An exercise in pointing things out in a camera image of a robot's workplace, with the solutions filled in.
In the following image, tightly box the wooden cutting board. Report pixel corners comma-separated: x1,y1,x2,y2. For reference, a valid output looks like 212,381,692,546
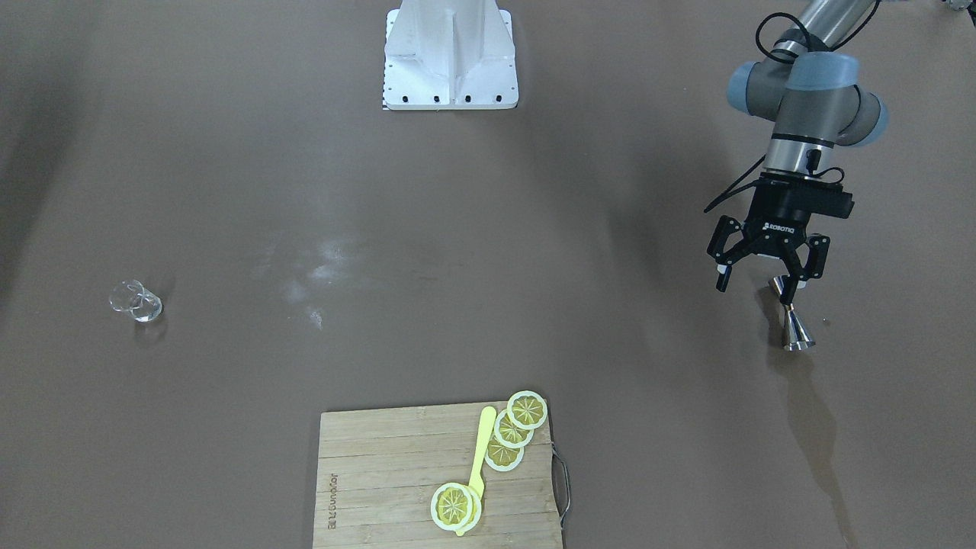
313,403,567,548

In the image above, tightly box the steel double jigger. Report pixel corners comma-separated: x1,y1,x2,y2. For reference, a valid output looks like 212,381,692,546
769,275,816,352

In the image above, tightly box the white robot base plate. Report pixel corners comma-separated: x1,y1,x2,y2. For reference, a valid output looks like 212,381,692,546
381,1,519,111

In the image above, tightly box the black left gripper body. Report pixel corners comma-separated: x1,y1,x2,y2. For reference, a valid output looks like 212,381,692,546
743,178,854,259

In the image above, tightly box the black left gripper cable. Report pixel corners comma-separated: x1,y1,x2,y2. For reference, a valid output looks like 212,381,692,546
702,11,847,214

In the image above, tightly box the lemon slice middle of row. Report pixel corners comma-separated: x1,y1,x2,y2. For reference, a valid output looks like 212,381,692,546
493,410,535,451

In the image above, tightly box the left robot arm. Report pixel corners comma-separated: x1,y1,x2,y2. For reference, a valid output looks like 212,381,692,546
707,1,888,308

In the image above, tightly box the small clear glass cup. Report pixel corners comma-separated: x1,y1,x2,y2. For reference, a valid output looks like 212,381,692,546
109,279,163,323

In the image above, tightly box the lemon slice on fork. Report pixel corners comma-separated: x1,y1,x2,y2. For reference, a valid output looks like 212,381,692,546
430,482,483,536

